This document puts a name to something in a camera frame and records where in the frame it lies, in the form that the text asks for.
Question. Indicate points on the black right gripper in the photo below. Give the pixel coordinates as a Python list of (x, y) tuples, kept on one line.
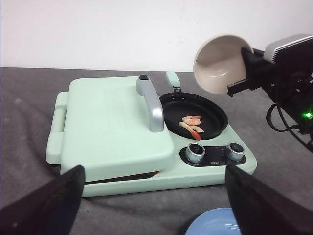
[(288, 80)]

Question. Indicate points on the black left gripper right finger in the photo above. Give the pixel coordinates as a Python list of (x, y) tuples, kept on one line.
[(260, 210)]

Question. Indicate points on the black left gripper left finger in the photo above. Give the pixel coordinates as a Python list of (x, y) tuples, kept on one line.
[(49, 210)]

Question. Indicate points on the beige ribbed bowl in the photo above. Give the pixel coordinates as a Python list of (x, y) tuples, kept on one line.
[(219, 63)]

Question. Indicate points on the breakfast maker hinged lid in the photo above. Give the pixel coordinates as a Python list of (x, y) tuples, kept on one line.
[(113, 127)]

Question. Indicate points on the pink shrimp upper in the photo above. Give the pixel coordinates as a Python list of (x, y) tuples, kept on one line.
[(192, 120)]

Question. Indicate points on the pink shrimp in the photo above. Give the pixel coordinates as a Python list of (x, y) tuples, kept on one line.
[(192, 120), (194, 130)]

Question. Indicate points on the pink shrimp lower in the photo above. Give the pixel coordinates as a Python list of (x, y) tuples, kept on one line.
[(194, 130)]

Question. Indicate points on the blue plate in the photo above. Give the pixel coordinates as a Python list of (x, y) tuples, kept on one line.
[(219, 221)]

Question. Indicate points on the right silver control knob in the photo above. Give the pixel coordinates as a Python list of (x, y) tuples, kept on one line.
[(234, 151)]

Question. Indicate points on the silver control knob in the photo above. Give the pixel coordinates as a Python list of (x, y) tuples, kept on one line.
[(234, 151), (195, 153)]

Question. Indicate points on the black frying pan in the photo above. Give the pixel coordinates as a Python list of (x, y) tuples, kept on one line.
[(190, 115)]

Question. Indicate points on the left silver control knob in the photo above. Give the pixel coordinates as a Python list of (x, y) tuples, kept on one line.
[(195, 153)]

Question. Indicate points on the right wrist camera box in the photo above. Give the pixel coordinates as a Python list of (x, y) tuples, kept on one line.
[(272, 50)]

